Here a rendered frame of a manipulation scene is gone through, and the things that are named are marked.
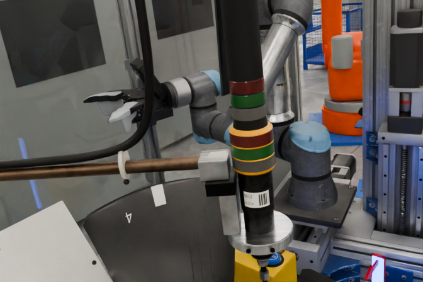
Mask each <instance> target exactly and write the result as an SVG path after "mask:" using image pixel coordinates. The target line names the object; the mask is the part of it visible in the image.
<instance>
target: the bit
mask: <svg viewBox="0 0 423 282"><path fill-rule="evenodd" d="M259 275H260V279H261V280H262V282H268V279H269V270H268V269H267V268H266V266H265V267H261V269H260V270H259Z"/></svg>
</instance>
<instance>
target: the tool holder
mask: <svg viewBox="0 0 423 282"><path fill-rule="evenodd" d="M220 151H227V153H229V157H227V156H226V157H220V158H210V157H208V155H209V154H210V152H220ZM228 163H229V164H228ZM229 166H230V168H229ZM198 170H199V175H200V181H205V191H206V196H207V197H212V196H219V201H220V210H221V216H222V225H223V234H224V235H228V239H229V242H230V244H231V245H232V246H233V247H234V248H235V249H237V250H238V251H241V252H243V253H246V254H250V255H257V256H261V255H268V254H273V253H275V252H279V251H281V250H283V249H284V248H285V247H287V246H288V245H289V244H290V243H291V241H292V240H293V224H292V222H291V220H290V219H289V218H288V217H287V216H286V215H284V214H282V213H280V212H278V211H274V224H275V226H274V229H273V230H272V231H271V232H269V233H267V234H262V235H256V234H251V233H249V232H248V231H247V230H246V229H245V224H244V213H241V212H240V201H239V190H238V184H237V172H236V171H235V170H234V169H233V166H231V163H230V152H229V150H228V149H222V150H204V151H201V154H200V158H199V160H198Z"/></svg>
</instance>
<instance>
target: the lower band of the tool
mask: <svg viewBox="0 0 423 282"><path fill-rule="evenodd" d="M272 128H273V125H272V124H271V123H270V122H268V125H267V126H266V127H264V128H262V129H258V130H253V131H240V130H236V129H234V128H233V125H232V126H231V127H230V128H229V132H230V133H231V134H232V135H236V136H240V137H253V136H258V135H262V134H265V133H268V132H269V131H271V130H272ZM272 142H273V141H272ZM272 142H271V143H272ZM271 143H269V144H271ZM269 144H267V145H269ZM267 145H264V146H262V147H265V146H267ZM232 146H233V145H232ZM233 147H235V148H238V149H258V148H262V147H255V148H240V147H236V146H233ZM273 154H274V153H273ZM273 154H272V155H273ZM272 155H270V156H269V157H271V156H272ZM269 157H267V158H269ZM267 158H264V159H267ZM234 159H236V158H235V157H234ZM264 159H259V160H255V161H262V160H264ZM236 160H238V161H243V160H240V159H236ZM255 161H244V162H255ZM274 167H275V165H274V166H273V167H272V168H270V169H268V170H266V171H262V172H240V171H238V170H236V169H234V170H235V171H236V172H238V173H239V174H243V175H246V176H257V175H261V174H265V173H267V172H269V171H271V170H272V169H273V168H274ZM233 168H234V167H233Z"/></svg>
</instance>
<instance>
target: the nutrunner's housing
mask: <svg viewBox="0 0 423 282"><path fill-rule="evenodd" d="M238 179H239V190H240V202H241V208H242V210H243V212H244V224H245V229H246V230H247V231H248V232H249V233H251V234H256V235H262V234H267V233H269V232H271V231H272V230H273V229H274V226H275V224H274V209H273V208H274V191H273V175H272V170H271V171H269V172H267V173H265V174H261V175H257V176H246V175H243V174H239V173H238ZM273 254H274V253H273ZM273 254H268V255H261V256H257V255H251V256H252V257H253V258H255V259H258V260H265V259H269V258H270V257H272V256H273Z"/></svg>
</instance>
